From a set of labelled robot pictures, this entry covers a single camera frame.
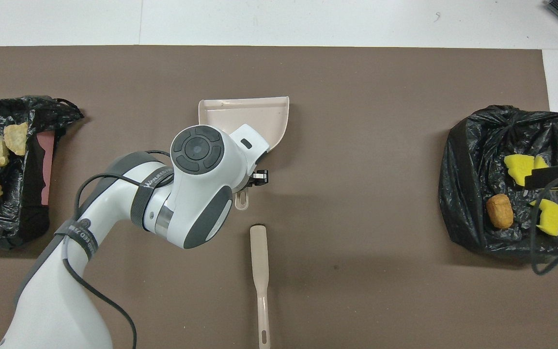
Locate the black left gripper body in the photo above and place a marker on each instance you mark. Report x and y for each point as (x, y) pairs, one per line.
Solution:
(261, 177)

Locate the yellow sponge green backing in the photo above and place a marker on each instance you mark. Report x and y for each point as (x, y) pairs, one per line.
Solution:
(540, 162)

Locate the notched yellow sponge piece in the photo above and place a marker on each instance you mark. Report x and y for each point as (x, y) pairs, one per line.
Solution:
(550, 220)

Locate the brown bread roll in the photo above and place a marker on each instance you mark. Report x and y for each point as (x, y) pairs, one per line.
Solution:
(499, 212)

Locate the beige plastic dustpan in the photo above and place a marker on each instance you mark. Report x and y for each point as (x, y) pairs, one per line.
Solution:
(250, 116)

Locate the golden striped pastry piece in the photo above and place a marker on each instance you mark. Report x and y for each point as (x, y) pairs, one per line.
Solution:
(17, 138)

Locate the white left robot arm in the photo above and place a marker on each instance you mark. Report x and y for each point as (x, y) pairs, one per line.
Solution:
(114, 194)

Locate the pink bin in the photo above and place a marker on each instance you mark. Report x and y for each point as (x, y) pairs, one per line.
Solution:
(46, 160)

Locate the brown table mat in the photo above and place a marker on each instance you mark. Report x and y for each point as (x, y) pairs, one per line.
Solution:
(356, 72)

